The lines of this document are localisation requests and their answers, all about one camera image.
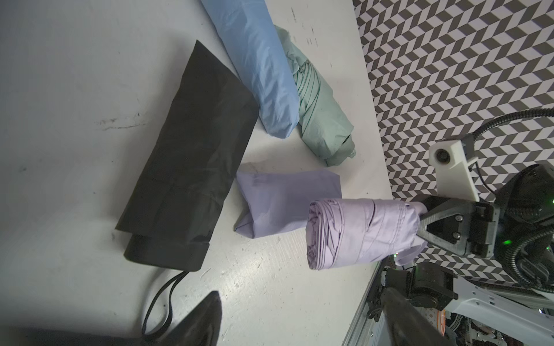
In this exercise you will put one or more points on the blue sleeved umbrella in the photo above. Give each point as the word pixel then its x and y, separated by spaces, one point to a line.
pixel 252 44

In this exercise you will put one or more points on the mint green sleeved umbrella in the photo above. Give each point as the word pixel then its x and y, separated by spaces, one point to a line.
pixel 324 127

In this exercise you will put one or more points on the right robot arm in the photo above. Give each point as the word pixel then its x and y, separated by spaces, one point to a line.
pixel 516 230

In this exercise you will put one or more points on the black sleeved umbrella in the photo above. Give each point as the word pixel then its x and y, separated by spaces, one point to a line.
pixel 179 196

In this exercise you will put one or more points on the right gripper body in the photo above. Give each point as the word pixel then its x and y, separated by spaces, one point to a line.
pixel 482 224

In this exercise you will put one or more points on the lavender sleeved umbrella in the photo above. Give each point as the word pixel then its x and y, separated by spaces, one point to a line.
pixel 345 232

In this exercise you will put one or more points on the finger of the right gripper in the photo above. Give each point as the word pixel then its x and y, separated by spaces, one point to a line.
pixel 445 226

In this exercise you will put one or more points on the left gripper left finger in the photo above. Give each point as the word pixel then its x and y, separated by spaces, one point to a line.
pixel 200 327

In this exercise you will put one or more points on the lavender sleeve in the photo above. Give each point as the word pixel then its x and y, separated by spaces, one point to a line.
pixel 280 203

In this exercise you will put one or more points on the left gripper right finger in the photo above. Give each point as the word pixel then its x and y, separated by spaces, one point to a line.
pixel 405 324

